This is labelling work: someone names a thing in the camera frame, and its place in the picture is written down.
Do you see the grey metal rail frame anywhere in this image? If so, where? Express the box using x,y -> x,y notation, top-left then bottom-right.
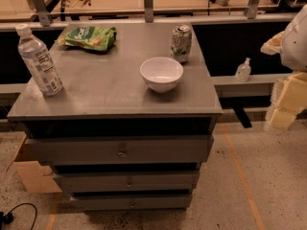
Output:
0,0 -> 303,24

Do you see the black cable on floor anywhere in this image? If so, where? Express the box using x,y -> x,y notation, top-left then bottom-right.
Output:
0,202 -> 38,230

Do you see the hand sanitizer pump bottle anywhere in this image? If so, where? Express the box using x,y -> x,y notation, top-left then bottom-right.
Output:
235,57 -> 251,82

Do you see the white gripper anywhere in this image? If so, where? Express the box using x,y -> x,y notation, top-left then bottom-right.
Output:
260,5 -> 307,131

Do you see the green white soda can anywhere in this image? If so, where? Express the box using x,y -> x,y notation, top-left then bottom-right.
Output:
171,25 -> 192,63

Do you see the clear plastic water bottle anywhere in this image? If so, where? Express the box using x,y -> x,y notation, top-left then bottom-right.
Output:
15,24 -> 63,96

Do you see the green rice chip bag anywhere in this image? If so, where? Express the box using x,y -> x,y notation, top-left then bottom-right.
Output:
57,26 -> 117,52

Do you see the white bowl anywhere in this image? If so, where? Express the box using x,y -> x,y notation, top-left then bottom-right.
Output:
140,57 -> 183,93

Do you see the cardboard box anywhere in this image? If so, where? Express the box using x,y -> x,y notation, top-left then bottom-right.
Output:
12,135 -> 61,194

